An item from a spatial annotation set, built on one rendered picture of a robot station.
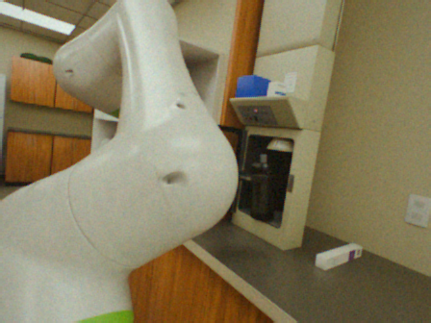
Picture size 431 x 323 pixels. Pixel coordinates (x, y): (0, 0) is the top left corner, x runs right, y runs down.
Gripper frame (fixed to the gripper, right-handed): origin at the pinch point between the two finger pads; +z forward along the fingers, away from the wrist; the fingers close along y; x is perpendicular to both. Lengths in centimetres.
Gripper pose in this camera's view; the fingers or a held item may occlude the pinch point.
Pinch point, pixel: (262, 176)
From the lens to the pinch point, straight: 114.7
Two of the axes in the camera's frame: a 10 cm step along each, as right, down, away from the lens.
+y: -5.8, -1.6, 8.0
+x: -1.4, 9.9, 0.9
